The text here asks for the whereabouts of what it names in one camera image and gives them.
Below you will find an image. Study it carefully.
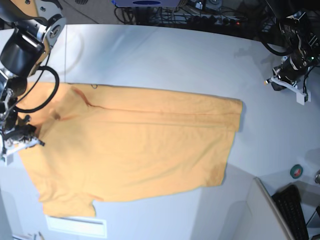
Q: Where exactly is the white table slot plate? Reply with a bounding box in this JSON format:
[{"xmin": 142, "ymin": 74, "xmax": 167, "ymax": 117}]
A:
[{"xmin": 45, "ymin": 215, "xmax": 108, "ymax": 239}]

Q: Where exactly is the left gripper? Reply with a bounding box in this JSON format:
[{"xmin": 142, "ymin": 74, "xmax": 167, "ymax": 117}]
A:
[{"xmin": 271, "ymin": 53, "xmax": 313, "ymax": 91}]

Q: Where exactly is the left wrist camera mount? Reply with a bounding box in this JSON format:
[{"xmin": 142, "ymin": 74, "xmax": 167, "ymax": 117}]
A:
[{"xmin": 264, "ymin": 75, "xmax": 311, "ymax": 105}]

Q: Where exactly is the black keyboard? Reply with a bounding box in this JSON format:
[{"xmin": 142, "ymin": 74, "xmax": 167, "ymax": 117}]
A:
[{"xmin": 271, "ymin": 184, "xmax": 309, "ymax": 240}]

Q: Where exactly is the white partition panel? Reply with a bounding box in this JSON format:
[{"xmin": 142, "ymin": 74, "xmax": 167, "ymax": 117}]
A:
[{"xmin": 191, "ymin": 164, "xmax": 294, "ymax": 240}]

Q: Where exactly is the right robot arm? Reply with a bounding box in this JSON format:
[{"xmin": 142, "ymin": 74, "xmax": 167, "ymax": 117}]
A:
[{"xmin": 0, "ymin": 0, "xmax": 66, "ymax": 152}]

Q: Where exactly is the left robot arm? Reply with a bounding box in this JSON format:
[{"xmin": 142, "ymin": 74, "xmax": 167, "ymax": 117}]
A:
[{"xmin": 257, "ymin": 0, "xmax": 320, "ymax": 95}]

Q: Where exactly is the orange t-shirt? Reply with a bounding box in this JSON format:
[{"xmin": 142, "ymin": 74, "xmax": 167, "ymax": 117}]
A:
[{"xmin": 19, "ymin": 84, "xmax": 243, "ymax": 217}]

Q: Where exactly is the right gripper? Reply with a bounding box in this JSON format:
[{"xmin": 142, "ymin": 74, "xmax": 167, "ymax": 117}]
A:
[{"xmin": 3, "ymin": 116, "xmax": 38, "ymax": 149}]

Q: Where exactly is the green tape roll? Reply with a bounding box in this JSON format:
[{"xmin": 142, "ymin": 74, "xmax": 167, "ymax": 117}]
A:
[{"xmin": 289, "ymin": 164, "xmax": 304, "ymax": 179}]

